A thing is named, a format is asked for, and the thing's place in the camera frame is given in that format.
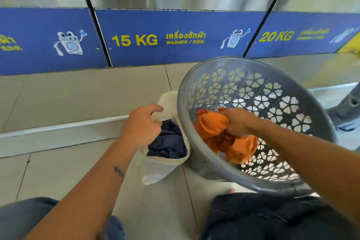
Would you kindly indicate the grey furniture base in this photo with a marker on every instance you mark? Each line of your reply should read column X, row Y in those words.
column 346, row 107

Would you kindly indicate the person's right forearm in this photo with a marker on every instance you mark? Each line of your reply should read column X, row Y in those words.
column 309, row 158

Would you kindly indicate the person's left forearm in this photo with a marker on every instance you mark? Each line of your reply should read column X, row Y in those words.
column 84, row 197

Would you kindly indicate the orange garment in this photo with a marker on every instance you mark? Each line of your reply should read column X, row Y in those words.
column 211, row 127

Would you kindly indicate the grey plastic laundry basket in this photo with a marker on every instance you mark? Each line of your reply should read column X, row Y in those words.
column 182, row 107

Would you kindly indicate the yellow post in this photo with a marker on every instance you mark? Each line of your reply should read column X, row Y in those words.
column 353, row 45

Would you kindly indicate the person's blue denim shorts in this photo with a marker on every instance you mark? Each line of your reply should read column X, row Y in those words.
column 267, row 220

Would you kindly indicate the person's left hand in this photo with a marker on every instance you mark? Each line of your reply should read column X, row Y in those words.
column 140, row 130

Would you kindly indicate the person's right hand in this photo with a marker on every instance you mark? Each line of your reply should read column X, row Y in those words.
column 243, row 123

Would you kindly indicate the blue garment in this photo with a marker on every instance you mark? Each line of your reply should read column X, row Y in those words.
column 168, row 144

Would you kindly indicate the white mesh laundry bag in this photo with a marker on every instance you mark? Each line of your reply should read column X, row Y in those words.
column 157, row 169

